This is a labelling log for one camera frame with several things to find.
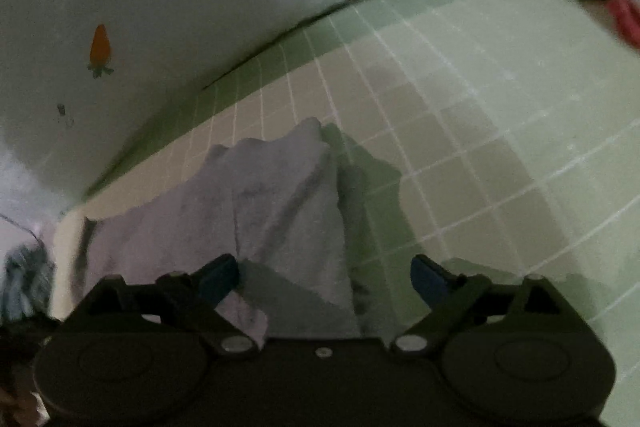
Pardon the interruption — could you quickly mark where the red object at mat edge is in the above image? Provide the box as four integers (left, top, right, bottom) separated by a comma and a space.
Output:
606, 0, 640, 50

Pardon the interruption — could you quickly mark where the dark striped cloth pile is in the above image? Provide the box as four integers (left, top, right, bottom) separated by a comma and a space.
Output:
1, 243, 55, 325

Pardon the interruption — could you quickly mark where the light purple grey garment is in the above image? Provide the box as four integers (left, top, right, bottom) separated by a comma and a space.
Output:
72, 117, 360, 343

